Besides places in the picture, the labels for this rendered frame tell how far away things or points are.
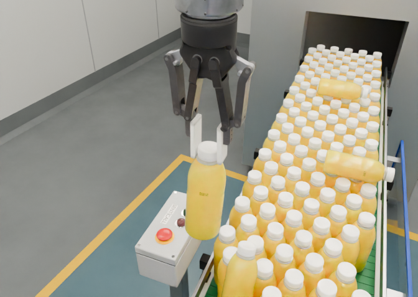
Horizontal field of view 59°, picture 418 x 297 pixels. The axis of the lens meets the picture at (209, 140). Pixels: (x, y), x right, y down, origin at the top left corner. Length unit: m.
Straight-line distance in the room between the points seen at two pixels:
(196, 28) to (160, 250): 0.53
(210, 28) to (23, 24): 3.10
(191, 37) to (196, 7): 0.04
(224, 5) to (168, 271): 0.60
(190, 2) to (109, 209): 2.19
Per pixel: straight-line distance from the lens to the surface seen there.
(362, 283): 1.12
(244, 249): 0.80
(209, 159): 0.60
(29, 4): 3.55
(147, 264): 0.90
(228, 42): 0.50
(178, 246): 0.86
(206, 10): 0.47
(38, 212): 2.71
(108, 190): 2.72
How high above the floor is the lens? 1.76
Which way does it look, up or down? 34 degrees down
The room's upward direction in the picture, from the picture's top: straight up
